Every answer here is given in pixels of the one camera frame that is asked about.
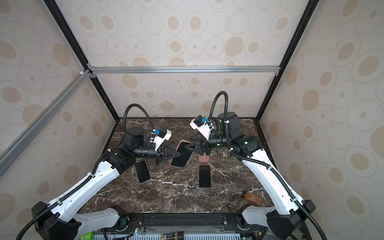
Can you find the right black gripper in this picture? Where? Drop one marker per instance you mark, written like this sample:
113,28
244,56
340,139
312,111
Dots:
201,145

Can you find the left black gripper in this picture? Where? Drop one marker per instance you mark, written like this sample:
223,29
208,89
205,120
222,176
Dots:
161,153

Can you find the phone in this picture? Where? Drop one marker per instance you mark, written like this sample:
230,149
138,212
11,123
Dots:
142,171
182,160

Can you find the pink phone case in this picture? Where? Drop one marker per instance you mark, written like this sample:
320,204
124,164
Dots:
204,159

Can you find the purple smartphone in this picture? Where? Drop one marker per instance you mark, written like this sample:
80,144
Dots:
204,176

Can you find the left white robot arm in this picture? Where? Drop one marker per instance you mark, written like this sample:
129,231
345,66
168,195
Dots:
108,167

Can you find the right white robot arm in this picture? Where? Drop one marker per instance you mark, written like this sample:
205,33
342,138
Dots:
222,129

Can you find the amber bottle black cap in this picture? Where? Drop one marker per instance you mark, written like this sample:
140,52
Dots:
253,199

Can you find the dark bottle at front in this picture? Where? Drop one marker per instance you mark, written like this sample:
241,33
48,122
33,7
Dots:
173,236

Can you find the green packet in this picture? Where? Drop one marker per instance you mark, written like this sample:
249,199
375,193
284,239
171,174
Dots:
88,236

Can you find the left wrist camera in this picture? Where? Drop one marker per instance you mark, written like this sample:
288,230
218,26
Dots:
158,137

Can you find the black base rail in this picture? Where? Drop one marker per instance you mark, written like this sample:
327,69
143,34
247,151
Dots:
183,223

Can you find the silver aluminium back rail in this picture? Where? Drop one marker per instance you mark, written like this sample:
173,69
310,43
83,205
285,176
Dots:
185,70

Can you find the silver aluminium rail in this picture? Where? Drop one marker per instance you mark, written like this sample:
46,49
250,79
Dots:
26,137
185,70

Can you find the silver aluminium left rail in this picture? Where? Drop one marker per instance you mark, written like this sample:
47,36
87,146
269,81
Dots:
26,137

